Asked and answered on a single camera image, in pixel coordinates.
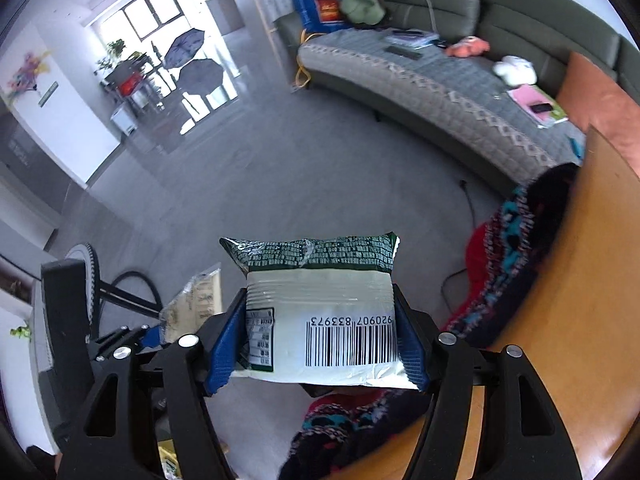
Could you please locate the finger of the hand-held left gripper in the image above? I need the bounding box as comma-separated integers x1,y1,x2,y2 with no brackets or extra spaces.
87,325,164,361

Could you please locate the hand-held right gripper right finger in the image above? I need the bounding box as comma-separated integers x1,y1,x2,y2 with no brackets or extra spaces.
394,284,583,480

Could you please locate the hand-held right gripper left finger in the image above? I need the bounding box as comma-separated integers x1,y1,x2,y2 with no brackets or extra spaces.
57,292,247,480

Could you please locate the clear bag with beige print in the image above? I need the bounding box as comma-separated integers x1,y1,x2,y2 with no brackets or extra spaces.
159,263,224,343

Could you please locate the green and white snack packet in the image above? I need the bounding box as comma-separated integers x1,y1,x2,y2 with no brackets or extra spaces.
220,232,419,391

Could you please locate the person's patterned red clothing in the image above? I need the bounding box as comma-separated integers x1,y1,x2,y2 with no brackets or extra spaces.
277,162,583,480

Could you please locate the white storage box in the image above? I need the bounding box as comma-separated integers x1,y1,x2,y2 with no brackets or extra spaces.
109,104,139,136

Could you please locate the metal table with red box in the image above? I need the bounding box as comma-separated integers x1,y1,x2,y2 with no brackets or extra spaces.
101,59,167,112

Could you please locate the grey diamond trim sofa blanket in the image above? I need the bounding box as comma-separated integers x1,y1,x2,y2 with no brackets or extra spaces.
298,27,587,192

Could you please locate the grey open umbrella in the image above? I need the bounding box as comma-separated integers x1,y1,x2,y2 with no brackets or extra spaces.
179,58,224,97

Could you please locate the pink book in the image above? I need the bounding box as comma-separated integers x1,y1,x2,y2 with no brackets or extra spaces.
507,84,569,129

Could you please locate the potted green plant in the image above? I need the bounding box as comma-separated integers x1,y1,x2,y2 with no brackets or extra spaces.
94,39,151,77

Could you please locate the white plush toy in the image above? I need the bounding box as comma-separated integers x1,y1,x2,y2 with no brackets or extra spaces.
492,55,539,87

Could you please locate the dark blue open umbrella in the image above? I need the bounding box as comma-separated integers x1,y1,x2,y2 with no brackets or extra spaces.
164,28,207,69

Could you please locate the pink plush toy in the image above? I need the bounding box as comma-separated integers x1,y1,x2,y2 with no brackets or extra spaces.
444,35,491,59

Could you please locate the orange cushion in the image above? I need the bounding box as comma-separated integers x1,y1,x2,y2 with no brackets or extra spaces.
555,51,640,153

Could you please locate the blue plastic packet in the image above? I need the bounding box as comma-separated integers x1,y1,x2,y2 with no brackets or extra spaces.
384,28,441,49

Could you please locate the green hat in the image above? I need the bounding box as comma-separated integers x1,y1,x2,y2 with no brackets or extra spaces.
339,0,387,26

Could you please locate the blue shopping bag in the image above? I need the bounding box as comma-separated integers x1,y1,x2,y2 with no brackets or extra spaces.
292,0,349,33

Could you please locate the green leather sofa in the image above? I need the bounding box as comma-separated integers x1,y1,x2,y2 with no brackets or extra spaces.
274,0,640,126

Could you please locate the black hose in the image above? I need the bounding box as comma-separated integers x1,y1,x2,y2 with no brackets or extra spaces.
99,270,164,317

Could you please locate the black floor cable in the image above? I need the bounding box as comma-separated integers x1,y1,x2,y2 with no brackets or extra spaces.
439,180,478,313

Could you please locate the colourful wall art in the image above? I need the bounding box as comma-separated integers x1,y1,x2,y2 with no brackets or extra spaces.
7,50,54,107

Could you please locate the yellow cable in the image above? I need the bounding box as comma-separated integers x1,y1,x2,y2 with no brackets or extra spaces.
293,29,312,92

